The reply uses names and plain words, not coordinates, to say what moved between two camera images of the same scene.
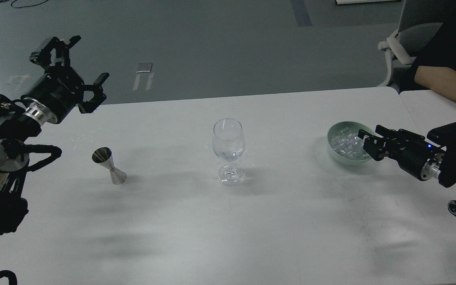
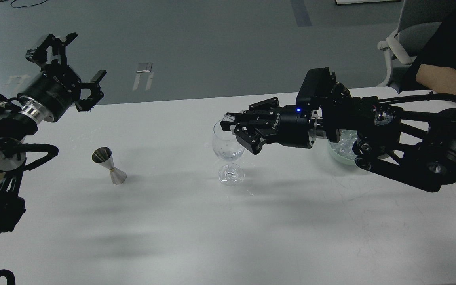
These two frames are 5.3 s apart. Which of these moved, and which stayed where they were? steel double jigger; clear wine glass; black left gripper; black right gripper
Moved: black right gripper
Stayed: black left gripper; steel double jigger; clear wine glass
